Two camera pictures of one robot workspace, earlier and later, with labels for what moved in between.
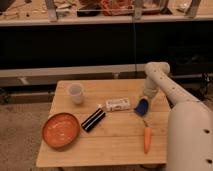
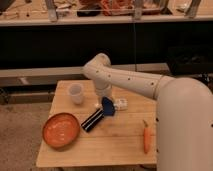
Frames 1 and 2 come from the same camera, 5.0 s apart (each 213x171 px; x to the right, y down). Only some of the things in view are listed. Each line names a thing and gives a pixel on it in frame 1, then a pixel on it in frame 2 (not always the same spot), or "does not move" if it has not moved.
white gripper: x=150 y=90 → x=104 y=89
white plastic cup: x=76 y=90 does not move
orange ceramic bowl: x=60 y=130 does not move
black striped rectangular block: x=93 y=119 does not move
